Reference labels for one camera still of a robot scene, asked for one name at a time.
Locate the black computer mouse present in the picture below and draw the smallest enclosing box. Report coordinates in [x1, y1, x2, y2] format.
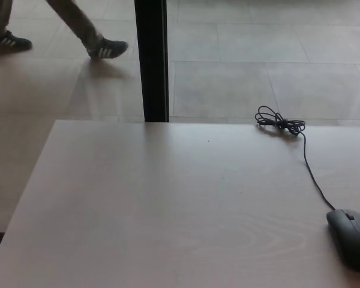
[326, 208, 360, 274]

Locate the black vertical pillar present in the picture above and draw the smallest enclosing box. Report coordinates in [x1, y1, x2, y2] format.
[134, 0, 170, 123]

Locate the dark striped sneaker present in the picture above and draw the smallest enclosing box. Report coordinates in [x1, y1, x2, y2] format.
[0, 29, 34, 50]
[88, 37, 129, 59]

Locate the black mouse cable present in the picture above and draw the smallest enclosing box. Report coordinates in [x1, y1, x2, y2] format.
[254, 105, 337, 211]

